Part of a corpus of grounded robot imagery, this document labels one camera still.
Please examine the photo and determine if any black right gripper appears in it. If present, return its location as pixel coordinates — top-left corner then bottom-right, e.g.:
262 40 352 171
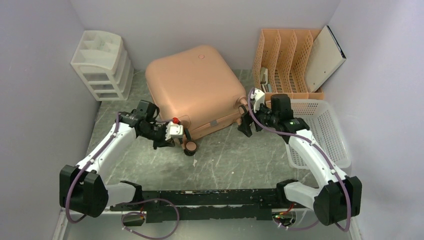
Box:
237 99 279 137

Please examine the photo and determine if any white plastic mesh basket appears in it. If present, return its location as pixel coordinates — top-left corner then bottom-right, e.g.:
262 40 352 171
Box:
291 99 352 169

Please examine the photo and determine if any orange plastic file rack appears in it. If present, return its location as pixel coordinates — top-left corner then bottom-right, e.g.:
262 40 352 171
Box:
252 28 325 106

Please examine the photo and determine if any pink hard-shell suitcase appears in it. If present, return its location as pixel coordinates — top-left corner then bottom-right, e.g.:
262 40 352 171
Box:
145 45 247 140

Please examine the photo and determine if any white plastic drawer organizer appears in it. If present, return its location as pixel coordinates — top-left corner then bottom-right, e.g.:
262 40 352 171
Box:
70 30 134 102

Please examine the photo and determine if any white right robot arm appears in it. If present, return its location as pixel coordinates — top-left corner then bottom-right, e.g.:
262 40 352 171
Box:
238 87 362 232

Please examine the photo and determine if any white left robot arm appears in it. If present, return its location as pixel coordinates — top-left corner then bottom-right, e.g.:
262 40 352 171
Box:
59 100 184 218

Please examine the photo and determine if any black suitcase wheel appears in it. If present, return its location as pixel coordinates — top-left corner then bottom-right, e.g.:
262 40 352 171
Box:
183 140 198 157

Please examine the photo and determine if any white flat board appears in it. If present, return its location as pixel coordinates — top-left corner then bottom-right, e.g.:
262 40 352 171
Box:
304 25 347 92

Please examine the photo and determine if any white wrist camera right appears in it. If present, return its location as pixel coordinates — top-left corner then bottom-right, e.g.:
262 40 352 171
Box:
249 88 266 113

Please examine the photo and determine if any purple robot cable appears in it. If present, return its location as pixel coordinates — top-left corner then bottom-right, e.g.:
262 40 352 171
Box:
63 112 180 240

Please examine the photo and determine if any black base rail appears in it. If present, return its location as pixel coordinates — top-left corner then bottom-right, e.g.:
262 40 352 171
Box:
109 188 303 223

